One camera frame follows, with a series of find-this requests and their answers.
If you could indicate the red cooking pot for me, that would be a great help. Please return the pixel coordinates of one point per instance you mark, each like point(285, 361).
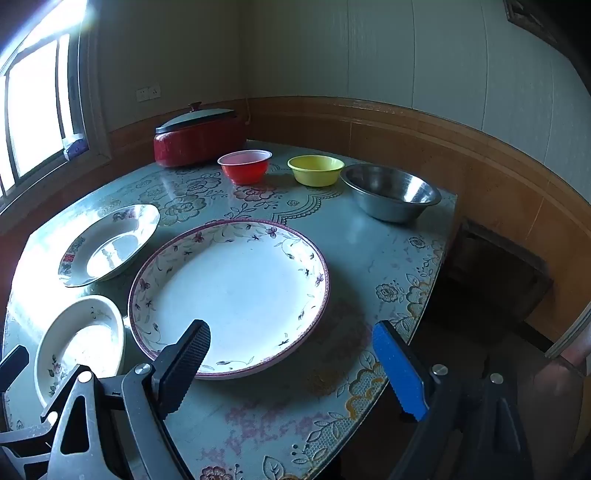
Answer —
point(198, 147)

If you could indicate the white rose-print deep plate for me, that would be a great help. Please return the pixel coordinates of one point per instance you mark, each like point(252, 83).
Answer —
point(78, 337)

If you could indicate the stainless steel bowl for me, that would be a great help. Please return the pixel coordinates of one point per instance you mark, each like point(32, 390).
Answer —
point(392, 196)

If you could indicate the deep plate with red print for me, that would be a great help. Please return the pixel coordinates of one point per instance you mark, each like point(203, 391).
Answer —
point(111, 249)

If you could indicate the grey pot lid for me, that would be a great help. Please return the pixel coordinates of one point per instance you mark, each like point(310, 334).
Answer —
point(196, 117)

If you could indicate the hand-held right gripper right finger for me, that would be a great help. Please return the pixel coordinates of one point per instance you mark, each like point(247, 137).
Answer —
point(401, 374)

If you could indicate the white wall socket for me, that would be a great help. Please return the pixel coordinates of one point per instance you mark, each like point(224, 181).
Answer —
point(148, 93)

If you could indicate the dark picture frame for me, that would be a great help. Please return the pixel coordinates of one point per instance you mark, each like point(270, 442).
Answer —
point(526, 16)

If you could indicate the yellow plastic bowl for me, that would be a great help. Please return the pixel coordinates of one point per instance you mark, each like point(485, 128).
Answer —
point(316, 173)

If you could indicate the window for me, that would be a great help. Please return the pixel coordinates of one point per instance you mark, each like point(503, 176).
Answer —
point(37, 106)

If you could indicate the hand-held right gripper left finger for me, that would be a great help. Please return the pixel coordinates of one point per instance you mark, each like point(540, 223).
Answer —
point(184, 364)

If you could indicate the red plastic bowl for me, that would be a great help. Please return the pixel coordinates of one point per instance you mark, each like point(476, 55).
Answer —
point(244, 168)

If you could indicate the dark wooden stool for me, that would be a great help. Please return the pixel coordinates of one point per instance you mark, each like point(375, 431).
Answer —
point(498, 272)

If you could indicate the large purple-rimmed floral plate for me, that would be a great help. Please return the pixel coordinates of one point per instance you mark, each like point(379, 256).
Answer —
point(240, 286)

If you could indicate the purple item on windowsill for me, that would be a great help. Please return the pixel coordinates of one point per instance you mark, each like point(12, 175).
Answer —
point(75, 146)

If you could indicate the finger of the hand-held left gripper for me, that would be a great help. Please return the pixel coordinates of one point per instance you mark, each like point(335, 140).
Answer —
point(23, 445)
point(13, 367)

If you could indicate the floral tablecloth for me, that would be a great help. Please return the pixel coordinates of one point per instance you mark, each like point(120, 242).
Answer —
point(369, 267)

